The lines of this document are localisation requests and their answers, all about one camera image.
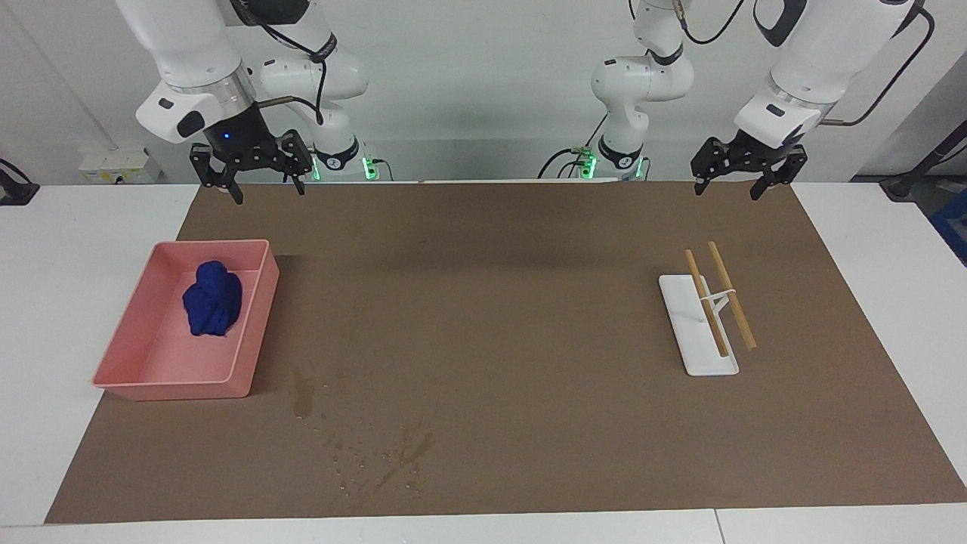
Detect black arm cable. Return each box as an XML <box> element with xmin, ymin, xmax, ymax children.
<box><xmin>674</xmin><ymin>0</ymin><xmax>937</xmax><ymax>128</ymax></box>
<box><xmin>227</xmin><ymin>0</ymin><xmax>338</xmax><ymax>127</ymax></box>

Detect white wall socket box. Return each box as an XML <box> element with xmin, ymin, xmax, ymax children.
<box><xmin>77</xmin><ymin>147</ymin><xmax>164</xmax><ymax>185</ymax></box>

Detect white towel rack base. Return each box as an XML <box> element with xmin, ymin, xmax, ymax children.
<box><xmin>657</xmin><ymin>274</ymin><xmax>740</xmax><ymax>377</ymax></box>

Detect scattered water droplets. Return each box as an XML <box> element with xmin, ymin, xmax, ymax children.
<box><xmin>314</xmin><ymin>412</ymin><xmax>437</xmax><ymax>497</ymax></box>

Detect blue box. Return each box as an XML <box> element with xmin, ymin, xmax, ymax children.
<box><xmin>930</xmin><ymin>188</ymin><xmax>967</xmax><ymax>267</ymax></box>

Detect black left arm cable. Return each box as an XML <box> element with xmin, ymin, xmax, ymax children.
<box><xmin>674</xmin><ymin>0</ymin><xmax>937</xmax><ymax>128</ymax></box>

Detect black stand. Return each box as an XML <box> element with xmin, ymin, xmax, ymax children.
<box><xmin>879</xmin><ymin>119</ymin><xmax>967</xmax><ymax>202</ymax></box>

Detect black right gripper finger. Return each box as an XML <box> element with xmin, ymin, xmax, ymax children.
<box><xmin>280</xmin><ymin>129</ymin><xmax>315</xmax><ymax>198</ymax></box>
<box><xmin>189</xmin><ymin>143</ymin><xmax>246</xmax><ymax>207</ymax></box>

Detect brown table mat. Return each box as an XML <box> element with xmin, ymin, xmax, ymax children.
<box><xmin>44</xmin><ymin>181</ymin><xmax>967</xmax><ymax>525</ymax></box>

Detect pink plastic bin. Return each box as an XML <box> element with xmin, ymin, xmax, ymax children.
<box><xmin>91</xmin><ymin>239</ymin><xmax>281</xmax><ymax>401</ymax></box>

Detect blue towel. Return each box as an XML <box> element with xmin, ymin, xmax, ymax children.
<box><xmin>181</xmin><ymin>260</ymin><xmax>245</xmax><ymax>339</ymax></box>

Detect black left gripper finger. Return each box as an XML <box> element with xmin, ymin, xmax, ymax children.
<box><xmin>690</xmin><ymin>138</ymin><xmax>731</xmax><ymax>198</ymax></box>
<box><xmin>749</xmin><ymin>147</ymin><xmax>809</xmax><ymax>202</ymax></box>

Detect wooden rack dowel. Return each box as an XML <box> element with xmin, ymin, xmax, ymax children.
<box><xmin>707</xmin><ymin>241</ymin><xmax>758</xmax><ymax>351</ymax></box>
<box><xmin>684</xmin><ymin>249</ymin><xmax>731</xmax><ymax>359</ymax></box>

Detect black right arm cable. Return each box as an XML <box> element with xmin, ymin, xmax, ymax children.
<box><xmin>227</xmin><ymin>0</ymin><xmax>338</xmax><ymax>127</ymax></box>

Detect black clamp object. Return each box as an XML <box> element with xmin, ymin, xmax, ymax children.
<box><xmin>0</xmin><ymin>158</ymin><xmax>41</xmax><ymax>207</ymax></box>

